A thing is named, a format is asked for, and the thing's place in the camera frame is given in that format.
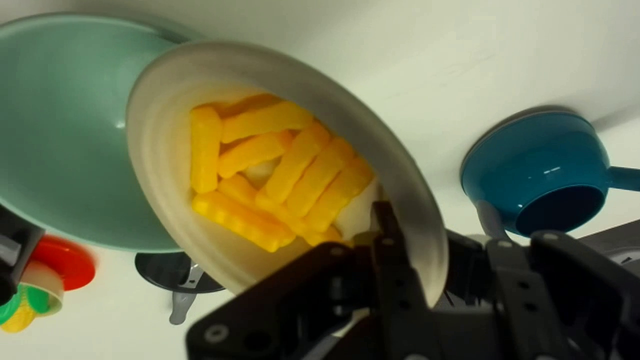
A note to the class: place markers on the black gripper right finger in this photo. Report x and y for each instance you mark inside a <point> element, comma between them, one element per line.
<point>572,301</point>

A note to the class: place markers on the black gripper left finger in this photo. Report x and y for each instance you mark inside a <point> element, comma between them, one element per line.
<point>306,301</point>

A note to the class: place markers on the yellow toy potato fries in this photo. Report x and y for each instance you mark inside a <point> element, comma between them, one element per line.
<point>292,166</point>

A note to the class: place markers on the white bowl of yellow fries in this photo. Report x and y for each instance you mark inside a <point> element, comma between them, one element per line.
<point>167,152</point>

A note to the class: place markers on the mint green bowl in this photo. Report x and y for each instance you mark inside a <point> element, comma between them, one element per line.
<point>60,132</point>

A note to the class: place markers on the dark grey toy pan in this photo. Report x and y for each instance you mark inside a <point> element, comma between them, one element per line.
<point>161,272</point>

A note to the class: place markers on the green yellow toy vegetable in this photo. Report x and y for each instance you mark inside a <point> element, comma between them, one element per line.
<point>27,301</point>

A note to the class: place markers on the black toy saucepan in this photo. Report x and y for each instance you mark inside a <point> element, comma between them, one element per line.
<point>13,253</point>

